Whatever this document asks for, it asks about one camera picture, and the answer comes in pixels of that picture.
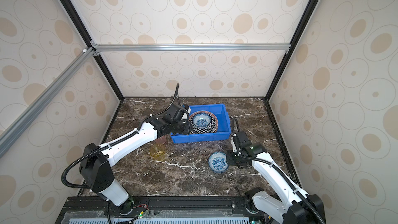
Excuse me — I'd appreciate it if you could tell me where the blue floral small bowl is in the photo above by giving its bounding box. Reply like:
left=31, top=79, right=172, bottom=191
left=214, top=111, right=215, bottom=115
left=192, top=113, right=211, bottom=129

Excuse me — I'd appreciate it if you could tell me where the geometric pattern brown rimmed plate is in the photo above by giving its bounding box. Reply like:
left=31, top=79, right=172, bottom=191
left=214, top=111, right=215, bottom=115
left=189, top=111, right=218, bottom=134

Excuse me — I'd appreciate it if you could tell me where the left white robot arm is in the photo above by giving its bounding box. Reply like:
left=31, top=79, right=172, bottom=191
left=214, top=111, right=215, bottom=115
left=61, top=86, right=192, bottom=207

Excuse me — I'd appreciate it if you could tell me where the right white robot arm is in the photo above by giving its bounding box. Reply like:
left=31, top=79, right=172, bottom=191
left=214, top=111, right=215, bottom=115
left=227, top=117, right=326, bottom=224

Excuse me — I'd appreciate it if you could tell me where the blue plastic bin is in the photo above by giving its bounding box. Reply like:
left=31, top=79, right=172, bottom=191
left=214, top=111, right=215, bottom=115
left=171, top=104, right=231, bottom=144

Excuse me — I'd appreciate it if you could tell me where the pink transparent cup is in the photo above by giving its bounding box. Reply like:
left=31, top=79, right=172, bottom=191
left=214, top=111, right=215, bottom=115
left=155, top=136, right=168, bottom=145

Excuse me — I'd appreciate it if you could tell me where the yellow transparent cup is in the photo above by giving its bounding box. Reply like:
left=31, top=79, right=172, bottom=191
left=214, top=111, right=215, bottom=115
left=149, top=144, right=167, bottom=161

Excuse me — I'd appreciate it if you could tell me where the left slanted aluminium bar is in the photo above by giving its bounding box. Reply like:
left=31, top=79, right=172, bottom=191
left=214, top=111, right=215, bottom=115
left=1, top=47, right=94, bottom=156

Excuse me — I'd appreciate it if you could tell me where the horizontal aluminium frame bar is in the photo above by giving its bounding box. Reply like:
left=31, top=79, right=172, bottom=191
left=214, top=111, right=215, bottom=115
left=93, top=43, right=291, bottom=52

